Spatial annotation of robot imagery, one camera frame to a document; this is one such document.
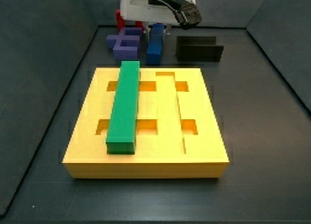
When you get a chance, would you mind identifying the green long block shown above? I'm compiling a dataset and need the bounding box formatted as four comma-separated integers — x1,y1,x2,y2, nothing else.
106,61,140,155

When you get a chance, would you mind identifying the red block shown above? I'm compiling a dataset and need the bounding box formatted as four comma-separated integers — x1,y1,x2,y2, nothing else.
115,9,143,32

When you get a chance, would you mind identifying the blue long block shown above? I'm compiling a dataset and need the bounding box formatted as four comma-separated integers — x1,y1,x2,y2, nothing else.
147,24,164,65

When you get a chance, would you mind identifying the black cable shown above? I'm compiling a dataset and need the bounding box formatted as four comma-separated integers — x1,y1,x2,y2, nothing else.
102,0,203,31

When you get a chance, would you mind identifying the yellow slotted board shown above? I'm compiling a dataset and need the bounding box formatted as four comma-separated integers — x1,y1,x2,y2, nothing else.
63,67,230,178

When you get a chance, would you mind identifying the black metal bracket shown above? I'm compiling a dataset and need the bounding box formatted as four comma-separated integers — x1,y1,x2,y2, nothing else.
176,36,223,62

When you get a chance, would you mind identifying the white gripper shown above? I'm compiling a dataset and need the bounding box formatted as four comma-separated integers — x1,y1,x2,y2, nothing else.
120,0,196,25

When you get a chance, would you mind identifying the purple cross-shaped block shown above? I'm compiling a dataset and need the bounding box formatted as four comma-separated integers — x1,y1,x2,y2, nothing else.
106,27,142,60

